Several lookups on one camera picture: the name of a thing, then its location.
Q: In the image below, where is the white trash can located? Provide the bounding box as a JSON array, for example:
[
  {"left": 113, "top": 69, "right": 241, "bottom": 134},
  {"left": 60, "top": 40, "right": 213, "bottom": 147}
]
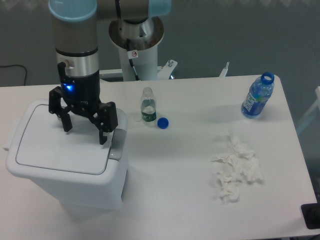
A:
[{"left": 6, "top": 99, "right": 128, "bottom": 210}]

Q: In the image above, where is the white trash can lid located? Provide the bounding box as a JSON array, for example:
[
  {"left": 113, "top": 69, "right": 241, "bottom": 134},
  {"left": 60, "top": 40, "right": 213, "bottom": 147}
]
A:
[{"left": 15, "top": 102, "right": 113, "bottom": 175}]

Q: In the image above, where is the black floor cable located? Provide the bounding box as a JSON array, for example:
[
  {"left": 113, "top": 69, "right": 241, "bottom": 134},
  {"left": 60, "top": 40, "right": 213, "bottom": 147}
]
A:
[{"left": 0, "top": 64, "right": 28, "bottom": 86}]

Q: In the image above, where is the blue bottle cap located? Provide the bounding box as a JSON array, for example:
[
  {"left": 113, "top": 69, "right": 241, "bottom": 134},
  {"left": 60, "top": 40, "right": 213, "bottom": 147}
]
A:
[{"left": 157, "top": 117, "right": 169, "bottom": 129}]

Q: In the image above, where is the crumpled white tissue pile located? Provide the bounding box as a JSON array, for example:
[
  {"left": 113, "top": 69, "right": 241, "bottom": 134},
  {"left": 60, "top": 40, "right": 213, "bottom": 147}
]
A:
[{"left": 211, "top": 132, "right": 264, "bottom": 204}]

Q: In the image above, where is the blue water bottle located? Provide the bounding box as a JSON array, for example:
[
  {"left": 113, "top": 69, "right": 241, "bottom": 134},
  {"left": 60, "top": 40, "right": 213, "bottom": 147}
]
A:
[{"left": 241, "top": 71, "right": 275, "bottom": 119}]

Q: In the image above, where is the black device at edge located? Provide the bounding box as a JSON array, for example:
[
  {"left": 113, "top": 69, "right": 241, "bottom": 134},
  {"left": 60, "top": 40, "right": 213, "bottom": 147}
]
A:
[{"left": 301, "top": 203, "right": 320, "bottom": 230}]

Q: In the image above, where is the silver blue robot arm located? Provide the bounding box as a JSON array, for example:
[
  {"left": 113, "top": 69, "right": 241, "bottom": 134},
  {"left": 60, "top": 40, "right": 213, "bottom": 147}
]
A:
[{"left": 48, "top": 0, "right": 172, "bottom": 144}]

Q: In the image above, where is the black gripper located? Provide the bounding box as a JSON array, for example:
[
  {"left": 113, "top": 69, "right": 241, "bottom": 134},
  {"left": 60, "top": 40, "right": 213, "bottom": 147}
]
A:
[{"left": 48, "top": 62, "right": 118, "bottom": 145}]

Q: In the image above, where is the clear green label bottle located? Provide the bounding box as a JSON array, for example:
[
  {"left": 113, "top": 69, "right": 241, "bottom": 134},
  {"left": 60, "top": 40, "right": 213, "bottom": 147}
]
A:
[{"left": 140, "top": 87, "right": 157, "bottom": 122}]

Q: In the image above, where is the white table frame bracket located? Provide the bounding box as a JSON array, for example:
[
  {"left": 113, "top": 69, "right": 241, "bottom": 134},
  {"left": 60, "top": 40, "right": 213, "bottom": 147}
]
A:
[{"left": 219, "top": 61, "right": 230, "bottom": 78}]

